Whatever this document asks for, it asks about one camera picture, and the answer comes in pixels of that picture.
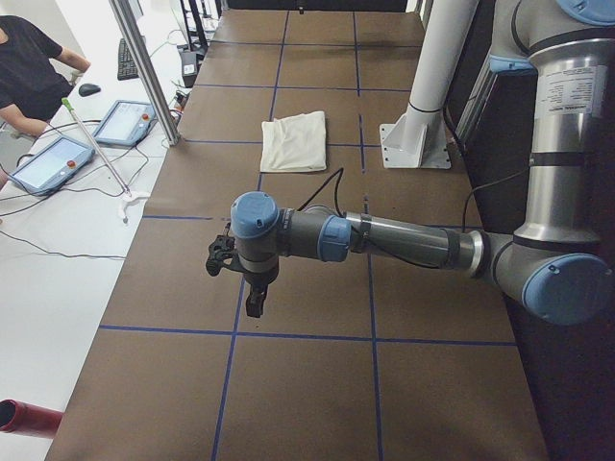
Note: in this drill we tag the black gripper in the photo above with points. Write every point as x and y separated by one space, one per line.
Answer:
259 281

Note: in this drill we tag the cream long-sleeve cat shirt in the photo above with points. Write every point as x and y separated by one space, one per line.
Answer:
294 144

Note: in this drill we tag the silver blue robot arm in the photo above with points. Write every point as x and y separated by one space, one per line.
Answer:
550 264

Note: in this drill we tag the white reacher grabber stick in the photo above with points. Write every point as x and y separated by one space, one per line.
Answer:
128 196

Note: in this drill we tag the far teach pendant tablet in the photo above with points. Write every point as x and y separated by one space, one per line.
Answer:
125 124

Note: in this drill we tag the teach pendant tablet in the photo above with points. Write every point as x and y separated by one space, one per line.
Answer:
52 167
125 124

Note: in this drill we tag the near teach pendant tablet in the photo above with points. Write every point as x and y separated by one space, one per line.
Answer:
52 167

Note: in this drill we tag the red cylinder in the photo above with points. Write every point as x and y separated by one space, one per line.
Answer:
26 419

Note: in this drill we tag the black keyboard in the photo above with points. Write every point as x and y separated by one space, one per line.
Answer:
126 67

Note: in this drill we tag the black computer mouse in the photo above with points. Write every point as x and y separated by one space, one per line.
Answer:
88 89

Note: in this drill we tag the person in black shirt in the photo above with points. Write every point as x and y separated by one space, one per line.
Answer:
31 88

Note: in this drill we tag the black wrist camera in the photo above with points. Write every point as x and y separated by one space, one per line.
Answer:
223 255

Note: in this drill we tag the white camera post base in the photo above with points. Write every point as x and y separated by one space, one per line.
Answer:
417 139

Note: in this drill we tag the aluminium frame post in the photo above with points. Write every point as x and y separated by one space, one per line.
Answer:
147 74

